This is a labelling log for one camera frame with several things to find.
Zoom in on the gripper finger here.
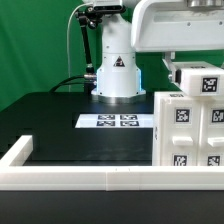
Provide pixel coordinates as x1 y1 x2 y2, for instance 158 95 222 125
162 51 178 83

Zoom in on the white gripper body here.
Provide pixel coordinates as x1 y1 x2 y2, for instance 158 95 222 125
131 0 224 52

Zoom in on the white cabinet top block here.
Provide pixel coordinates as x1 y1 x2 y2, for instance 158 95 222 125
174 61 224 96

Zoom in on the white cabinet door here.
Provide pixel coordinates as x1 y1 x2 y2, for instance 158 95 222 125
198 98 224 166
161 100 200 166

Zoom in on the white cabinet body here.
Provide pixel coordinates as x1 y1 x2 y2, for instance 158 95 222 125
152 92 224 166

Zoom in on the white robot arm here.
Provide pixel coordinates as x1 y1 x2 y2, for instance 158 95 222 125
83 0 224 103

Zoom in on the white flat tag plate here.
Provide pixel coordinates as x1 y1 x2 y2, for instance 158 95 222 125
75 114 153 128

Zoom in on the black camera on mount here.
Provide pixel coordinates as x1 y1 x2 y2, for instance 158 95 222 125
86 5 126 14

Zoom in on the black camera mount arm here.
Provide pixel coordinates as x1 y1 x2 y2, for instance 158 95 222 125
74 6 103 81

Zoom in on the white cable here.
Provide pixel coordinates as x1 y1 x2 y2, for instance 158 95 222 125
66 3 88 93

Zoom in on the black cable bundle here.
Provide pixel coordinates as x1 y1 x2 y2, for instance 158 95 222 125
49 75 98 93

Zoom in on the white U-shaped table frame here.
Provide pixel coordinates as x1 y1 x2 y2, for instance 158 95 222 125
0 135 224 191

